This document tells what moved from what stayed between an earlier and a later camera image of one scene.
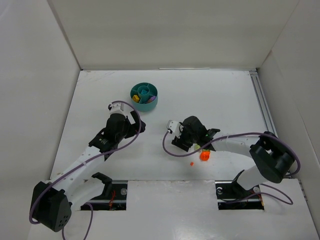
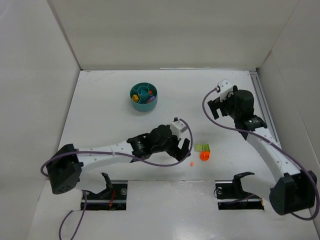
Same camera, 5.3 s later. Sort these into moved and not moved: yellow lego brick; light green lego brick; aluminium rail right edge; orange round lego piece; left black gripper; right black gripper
Moved: left black gripper; right black gripper
Not moved: aluminium rail right edge; orange round lego piece; yellow lego brick; light green lego brick
